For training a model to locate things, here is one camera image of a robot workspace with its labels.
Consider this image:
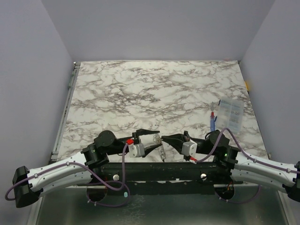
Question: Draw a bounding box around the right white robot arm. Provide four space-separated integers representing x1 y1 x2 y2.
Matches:
161 128 300 202

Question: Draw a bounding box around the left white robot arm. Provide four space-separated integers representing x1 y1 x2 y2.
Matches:
9 129 162 208

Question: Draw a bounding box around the clear plastic organizer box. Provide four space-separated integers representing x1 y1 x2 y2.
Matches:
215 97 244 134

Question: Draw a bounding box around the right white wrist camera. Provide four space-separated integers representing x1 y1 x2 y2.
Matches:
181 140 197 158

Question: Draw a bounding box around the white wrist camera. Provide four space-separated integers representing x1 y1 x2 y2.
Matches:
128 143 145 158
181 140 197 158

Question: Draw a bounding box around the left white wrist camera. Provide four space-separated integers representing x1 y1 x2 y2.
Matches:
128 143 145 158

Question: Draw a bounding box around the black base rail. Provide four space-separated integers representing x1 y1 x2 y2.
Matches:
94 162 232 195

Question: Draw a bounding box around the left aluminium frame rail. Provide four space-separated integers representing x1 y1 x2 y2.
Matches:
49 62 81 163

